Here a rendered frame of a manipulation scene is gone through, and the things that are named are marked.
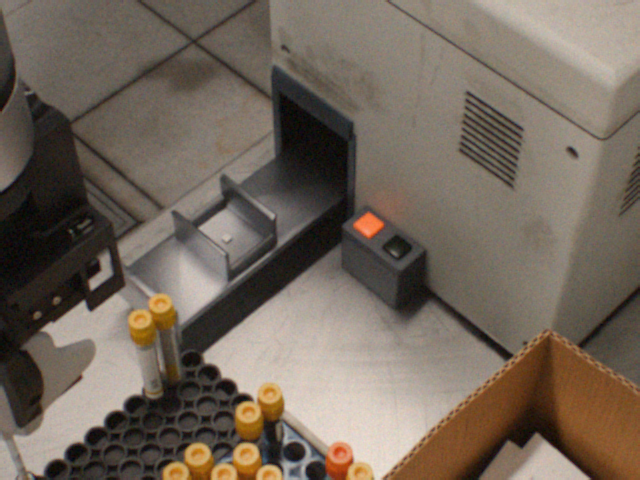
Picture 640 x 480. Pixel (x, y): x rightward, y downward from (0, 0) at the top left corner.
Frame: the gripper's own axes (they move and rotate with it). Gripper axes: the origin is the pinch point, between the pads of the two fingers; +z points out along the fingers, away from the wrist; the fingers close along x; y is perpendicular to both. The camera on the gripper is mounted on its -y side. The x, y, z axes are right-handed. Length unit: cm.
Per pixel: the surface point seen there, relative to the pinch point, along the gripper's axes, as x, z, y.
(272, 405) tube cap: -7.2, 6.1, 13.1
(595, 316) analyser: -14.8, 14.7, 37.4
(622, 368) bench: -18.1, 17.5, 37.0
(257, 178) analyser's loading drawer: 11.0, 13.5, 29.0
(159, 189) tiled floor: 79, 105, 67
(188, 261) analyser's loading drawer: 8.9, 13.5, 20.1
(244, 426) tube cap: -6.9, 6.4, 11.0
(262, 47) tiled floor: 91, 105, 103
